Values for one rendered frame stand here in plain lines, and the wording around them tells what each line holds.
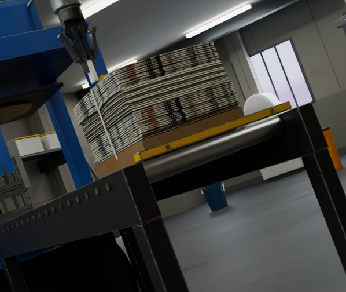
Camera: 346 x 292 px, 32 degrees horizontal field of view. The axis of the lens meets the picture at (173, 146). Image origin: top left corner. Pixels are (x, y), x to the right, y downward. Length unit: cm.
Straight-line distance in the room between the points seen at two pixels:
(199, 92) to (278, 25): 1051
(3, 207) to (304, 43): 917
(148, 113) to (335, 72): 1036
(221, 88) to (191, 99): 9
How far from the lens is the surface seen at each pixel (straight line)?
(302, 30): 1186
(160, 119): 143
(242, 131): 150
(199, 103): 149
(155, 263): 126
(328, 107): 1175
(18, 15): 292
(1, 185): 331
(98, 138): 167
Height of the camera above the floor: 75
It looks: 2 degrees up
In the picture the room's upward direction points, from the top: 20 degrees counter-clockwise
